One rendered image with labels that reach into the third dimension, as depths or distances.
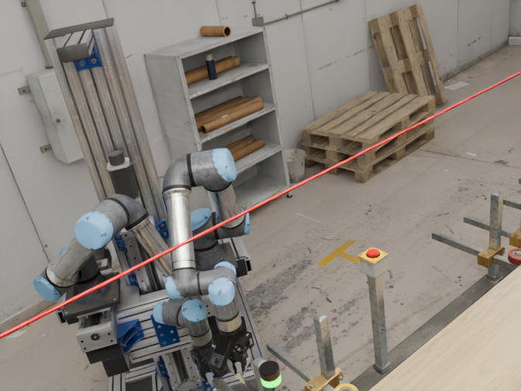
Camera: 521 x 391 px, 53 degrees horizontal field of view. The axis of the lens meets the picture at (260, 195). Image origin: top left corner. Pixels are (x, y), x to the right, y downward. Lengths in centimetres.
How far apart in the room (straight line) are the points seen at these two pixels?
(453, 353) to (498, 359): 14
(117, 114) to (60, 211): 207
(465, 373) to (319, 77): 418
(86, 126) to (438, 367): 153
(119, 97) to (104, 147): 21
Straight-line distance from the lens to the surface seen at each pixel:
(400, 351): 222
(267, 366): 162
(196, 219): 212
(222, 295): 155
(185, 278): 168
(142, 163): 221
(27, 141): 394
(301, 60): 540
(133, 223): 186
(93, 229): 175
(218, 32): 428
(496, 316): 209
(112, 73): 209
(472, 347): 196
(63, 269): 201
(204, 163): 175
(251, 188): 489
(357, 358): 319
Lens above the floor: 225
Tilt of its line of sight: 27 degrees down
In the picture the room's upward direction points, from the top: 10 degrees counter-clockwise
